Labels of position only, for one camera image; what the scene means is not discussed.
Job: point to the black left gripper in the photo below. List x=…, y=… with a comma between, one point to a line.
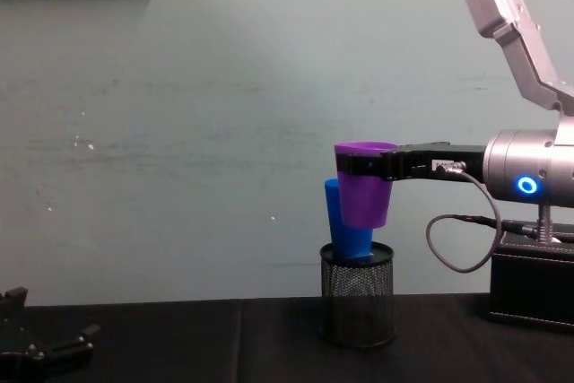
x=18, y=342

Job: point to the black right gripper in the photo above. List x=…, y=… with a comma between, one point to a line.
x=444, y=156

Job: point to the purple plastic cup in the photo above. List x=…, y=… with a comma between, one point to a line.
x=364, y=203

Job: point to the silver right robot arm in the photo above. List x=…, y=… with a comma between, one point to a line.
x=515, y=167

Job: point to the blue plastic cup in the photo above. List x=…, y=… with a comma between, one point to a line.
x=350, y=241

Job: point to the black mesh pen holder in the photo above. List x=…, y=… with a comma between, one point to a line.
x=359, y=298

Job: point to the black table cloth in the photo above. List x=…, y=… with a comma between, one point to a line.
x=224, y=342

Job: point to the black leather box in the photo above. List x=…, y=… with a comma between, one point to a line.
x=533, y=289

